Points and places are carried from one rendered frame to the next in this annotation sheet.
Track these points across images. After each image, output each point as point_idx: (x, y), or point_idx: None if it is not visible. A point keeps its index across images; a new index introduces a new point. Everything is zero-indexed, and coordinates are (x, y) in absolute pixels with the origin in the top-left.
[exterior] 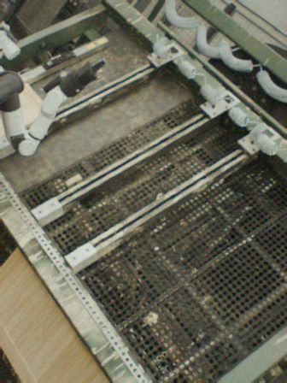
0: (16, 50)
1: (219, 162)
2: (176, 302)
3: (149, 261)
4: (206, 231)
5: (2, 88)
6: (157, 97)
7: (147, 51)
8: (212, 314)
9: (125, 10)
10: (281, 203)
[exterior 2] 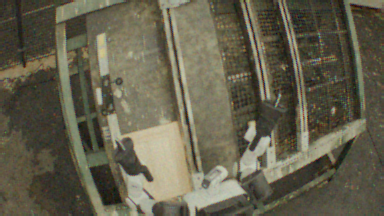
0: (226, 170)
1: (283, 17)
2: (332, 94)
3: (314, 97)
4: (310, 53)
5: (269, 188)
6: (191, 14)
7: None
8: (340, 79)
9: (87, 5)
10: (306, 1)
